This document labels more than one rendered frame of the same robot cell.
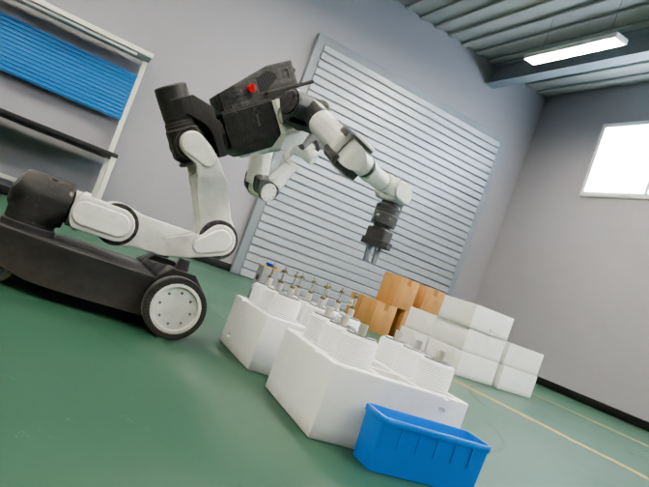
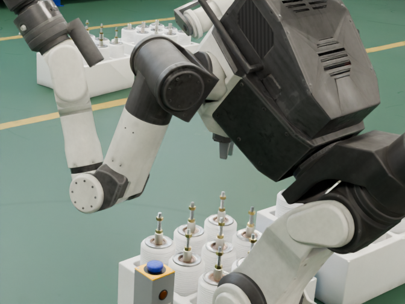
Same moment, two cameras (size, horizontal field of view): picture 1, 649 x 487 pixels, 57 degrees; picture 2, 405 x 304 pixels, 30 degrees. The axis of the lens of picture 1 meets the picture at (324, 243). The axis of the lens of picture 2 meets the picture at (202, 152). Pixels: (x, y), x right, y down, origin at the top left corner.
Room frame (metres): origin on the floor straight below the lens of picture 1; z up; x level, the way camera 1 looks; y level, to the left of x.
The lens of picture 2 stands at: (2.84, 1.69, 1.22)
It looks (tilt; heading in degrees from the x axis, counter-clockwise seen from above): 21 degrees down; 250
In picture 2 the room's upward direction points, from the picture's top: 4 degrees clockwise
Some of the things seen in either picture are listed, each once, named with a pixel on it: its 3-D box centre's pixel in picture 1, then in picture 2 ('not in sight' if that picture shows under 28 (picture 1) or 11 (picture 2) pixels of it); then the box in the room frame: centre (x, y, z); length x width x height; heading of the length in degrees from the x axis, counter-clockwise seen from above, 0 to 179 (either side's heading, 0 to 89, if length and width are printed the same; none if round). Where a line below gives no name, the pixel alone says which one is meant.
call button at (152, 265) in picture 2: not in sight; (155, 267); (2.38, 0.17, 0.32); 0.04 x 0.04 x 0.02
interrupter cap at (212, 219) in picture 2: not in sight; (220, 220); (2.08, -0.17, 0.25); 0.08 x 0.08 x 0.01
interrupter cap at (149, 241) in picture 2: not in sight; (158, 242); (2.29, -0.07, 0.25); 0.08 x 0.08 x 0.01
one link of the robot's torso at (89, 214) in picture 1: (100, 217); not in sight; (2.03, 0.74, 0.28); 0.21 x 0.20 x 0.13; 116
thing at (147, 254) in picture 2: not in sight; (156, 271); (2.29, -0.07, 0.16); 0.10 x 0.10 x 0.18
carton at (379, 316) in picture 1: (375, 315); not in sight; (5.91, -0.71, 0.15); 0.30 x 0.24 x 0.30; 24
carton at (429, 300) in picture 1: (424, 301); not in sight; (6.15, -1.16, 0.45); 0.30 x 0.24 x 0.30; 23
